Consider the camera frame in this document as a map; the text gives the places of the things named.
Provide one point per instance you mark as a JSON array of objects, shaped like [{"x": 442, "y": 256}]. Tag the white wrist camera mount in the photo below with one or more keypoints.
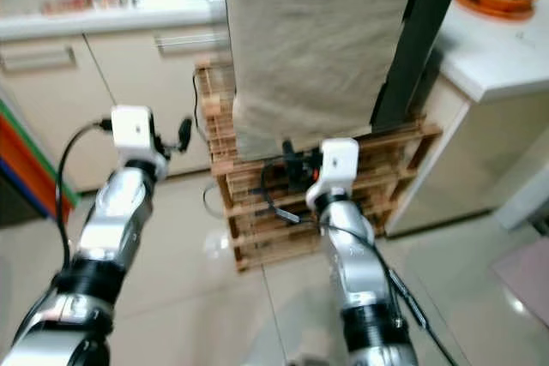
[
  {"x": 133, "y": 130},
  {"x": 339, "y": 164}
]

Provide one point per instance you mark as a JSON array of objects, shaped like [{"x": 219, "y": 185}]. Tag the green cutting board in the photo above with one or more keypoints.
[{"x": 26, "y": 140}]

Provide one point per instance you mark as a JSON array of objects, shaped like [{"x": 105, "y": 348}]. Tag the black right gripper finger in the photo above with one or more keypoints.
[{"x": 289, "y": 148}]

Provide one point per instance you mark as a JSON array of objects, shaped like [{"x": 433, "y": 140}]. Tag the beige cloth cover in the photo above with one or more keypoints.
[{"x": 317, "y": 49}]

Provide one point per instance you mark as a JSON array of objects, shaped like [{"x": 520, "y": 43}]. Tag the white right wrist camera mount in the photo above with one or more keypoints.
[{"x": 339, "y": 164}]

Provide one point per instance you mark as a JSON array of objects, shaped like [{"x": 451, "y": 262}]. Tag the white side cabinet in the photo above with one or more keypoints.
[{"x": 455, "y": 169}]

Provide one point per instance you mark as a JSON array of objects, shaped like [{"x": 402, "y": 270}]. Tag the orange cutting board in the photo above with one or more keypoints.
[{"x": 17, "y": 164}]

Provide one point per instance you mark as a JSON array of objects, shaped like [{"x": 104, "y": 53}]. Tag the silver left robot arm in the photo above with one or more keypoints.
[{"x": 116, "y": 220}]

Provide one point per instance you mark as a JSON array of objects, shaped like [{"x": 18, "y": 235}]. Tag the cream kitchen base cabinet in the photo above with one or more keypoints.
[{"x": 51, "y": 117}]

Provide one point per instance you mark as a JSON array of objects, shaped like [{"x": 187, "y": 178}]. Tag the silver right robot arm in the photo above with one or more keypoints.
[{"x": 352, "y": 254}]

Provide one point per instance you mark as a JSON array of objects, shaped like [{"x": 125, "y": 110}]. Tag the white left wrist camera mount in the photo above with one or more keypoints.
[{"x": 133, "y": 130}]

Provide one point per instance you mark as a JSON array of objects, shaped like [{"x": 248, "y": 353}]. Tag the wooden slat rack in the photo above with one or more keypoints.
[{"x": 253, "y": 229}]

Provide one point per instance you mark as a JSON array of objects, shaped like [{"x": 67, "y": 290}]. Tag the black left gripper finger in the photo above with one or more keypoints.
[{"x": 185, "y": 135}]

